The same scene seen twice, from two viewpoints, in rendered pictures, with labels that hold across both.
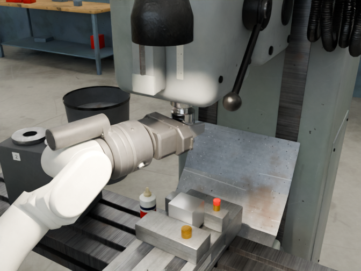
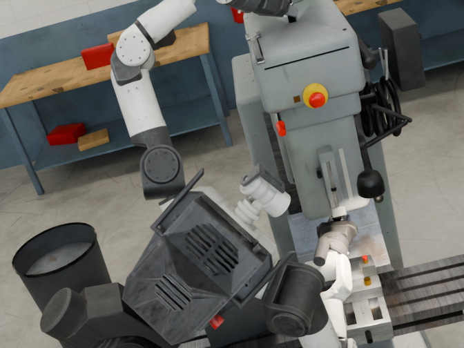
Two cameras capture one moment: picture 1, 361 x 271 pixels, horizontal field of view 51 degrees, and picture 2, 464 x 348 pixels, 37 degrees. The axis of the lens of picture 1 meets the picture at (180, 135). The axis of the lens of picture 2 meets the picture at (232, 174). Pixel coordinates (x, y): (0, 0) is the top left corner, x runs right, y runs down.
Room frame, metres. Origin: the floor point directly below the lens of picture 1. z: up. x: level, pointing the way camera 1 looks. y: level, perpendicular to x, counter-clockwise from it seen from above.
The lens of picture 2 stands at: (-0.84, 0.97, 2.41)
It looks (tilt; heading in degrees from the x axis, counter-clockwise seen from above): 27 degrees down; 336
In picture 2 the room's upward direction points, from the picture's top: 17 degrees counter-clockwise
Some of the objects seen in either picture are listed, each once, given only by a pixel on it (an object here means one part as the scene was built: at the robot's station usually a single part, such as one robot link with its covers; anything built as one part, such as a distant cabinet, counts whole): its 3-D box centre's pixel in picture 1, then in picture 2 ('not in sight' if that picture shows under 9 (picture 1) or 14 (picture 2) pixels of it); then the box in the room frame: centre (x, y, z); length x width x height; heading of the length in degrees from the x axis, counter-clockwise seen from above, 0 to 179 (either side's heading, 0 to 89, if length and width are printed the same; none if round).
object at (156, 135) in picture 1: (145, 141); (335, 241); (0.62, 0.06, 1.23); 0.13 x 0.12 x 0.10; 43
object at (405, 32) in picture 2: not in sight; (402, 48); (0.78, -0.44, 1.62); 0.20 x 0.09 x 0.21; 151
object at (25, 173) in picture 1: (51, 170); (232, 305); (0.88, 0.34, 1.02); 0.22 x 0.12 x 0.20; 71
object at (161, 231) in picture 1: (172, 235); (357, 290); (0.63, 0.02, 1.01); 0.15 x 0.06 x 0.04; 58
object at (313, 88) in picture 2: not in sight; (315, 95); (0.48, 0.11, 1.76); 0.06 x 0.02 x 0.06; 61
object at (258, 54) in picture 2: not in sight; (256, 47); (0.60, 0.17, 1.89); 0.24 x 0.04 x 0.01; 152
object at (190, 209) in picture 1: (186, 213); (353, 273); (0.68, -0.01, 1.03); 0.06 x 0.05 x 0.06; 58
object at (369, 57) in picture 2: not in sight; (351, 37); (0.64, -0.15, 1.79); 0.45 x 0.04 x 0.04; 151
